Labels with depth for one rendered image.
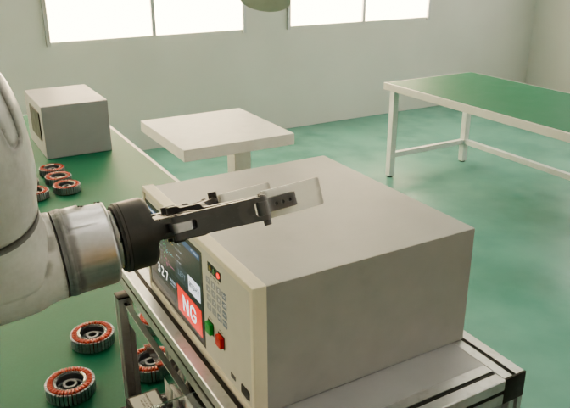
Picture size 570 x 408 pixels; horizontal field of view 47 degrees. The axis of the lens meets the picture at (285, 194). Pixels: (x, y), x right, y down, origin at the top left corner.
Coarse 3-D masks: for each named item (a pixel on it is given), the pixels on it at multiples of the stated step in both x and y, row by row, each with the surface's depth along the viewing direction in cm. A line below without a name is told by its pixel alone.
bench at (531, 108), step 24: (432, 96) 450; (456, 96) 447; (480, 96) 447; (504, 96) 447; (528, 96) 447; (552, 96) 447; (504, 120) 398; (528, 120) 385; (552, 120) 385; (432, 144) 530; (456, 144) 542; (480, 144) 530; (552, 168) 474
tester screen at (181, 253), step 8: (160, 248) 114; (168, 248) 110; (176, 248) 106; (184, 248) 103; (160, 256) 115; (168, 256) 111; (176, 256) 107; (184, 256) 104; (192, 256) 100; (168, 264) 112; (184, 264) 104; (192, 264) 101; (152, 272) 122; (192, 272) 102; (176, 280) 110; (176, 288) 110; (184, 288) 107; (200, 288) 100; (168, 296) 116; (176, 296) 111; (192, 296) 104; (200, 296) 100; (176, 304) 112; (200, 304) 101; (200, 336) 104
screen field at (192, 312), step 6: (180, 288) 109; (180, 294) 109; (186, 294) 106; (180, 300) 110; (186, 300) 107; (192, 300) 104; (180, 306) 110; (186, 306) 108; (192, 306) 105; (186, 312) 108; (192, 312) 105; (198, 312) 102; (192, 318) 106; (198, 318) 103; (192, 324) 106; (198, 324) 103; (198, 330) 104
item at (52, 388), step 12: (60, 372) 153; (72, 372) 153; (84, 372) 153; (48, 384) 149; (60, 384) 152; (72, 384) 152; (84, 384) 148; (48, 396) 147; (60, 396) 145; (72, 396) 146; (84, 396) 148
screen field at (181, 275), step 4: (176, 264) 108; (176, 268) 108; (180, 268) 107; (176, 272) 109; (180, 272) 107; (184, 272) 105; (176, 276) 109; (180, 276) 107; (184, 276) 105; (188, 276) 103; (180, 280) 108; (184, 280) 106; (188, 280) 104; (192, 280) 102; (184, 284) 106; (188, 284) 104; (192, 284) 103; (196, 284) 101; (188, 288) 105; (192, 288) 103; (196, 288) 101; (192, 292) 103; (196, 292) 102; (196, 296) 102; (200, 300) 101
